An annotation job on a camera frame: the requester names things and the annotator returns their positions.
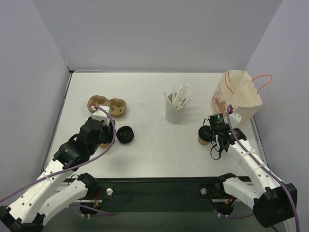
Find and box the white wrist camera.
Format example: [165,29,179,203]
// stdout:
[91,104,111,125]
[229,107,242,128]

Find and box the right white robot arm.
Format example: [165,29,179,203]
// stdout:
[199,113,297,228]

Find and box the stack of black lids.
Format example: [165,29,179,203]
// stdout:
[116,126,134,144]

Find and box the single brown paper cup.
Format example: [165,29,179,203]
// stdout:
[197,137,210,145]

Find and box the paper takeout bag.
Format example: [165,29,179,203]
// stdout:
[210,70,273,129]

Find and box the white straw holder cup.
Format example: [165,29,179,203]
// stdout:
[163,92,186,124]

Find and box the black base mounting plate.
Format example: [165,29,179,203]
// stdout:
[69,177,242,218]

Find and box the stack of brown paper cups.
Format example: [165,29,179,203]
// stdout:
[99,144,111,149]

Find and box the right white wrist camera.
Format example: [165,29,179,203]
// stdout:
[229,107,242,128]

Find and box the black cup lid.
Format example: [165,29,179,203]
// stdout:
[198,126,214,142]

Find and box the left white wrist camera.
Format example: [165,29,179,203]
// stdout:
[91,104,111,125]

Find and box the brown cardboard cup carrier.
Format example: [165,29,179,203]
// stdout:
[87,95,127,118]

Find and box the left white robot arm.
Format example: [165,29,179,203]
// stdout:
[0,117,115,232]

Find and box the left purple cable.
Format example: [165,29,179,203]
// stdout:
[0,105,116,201]

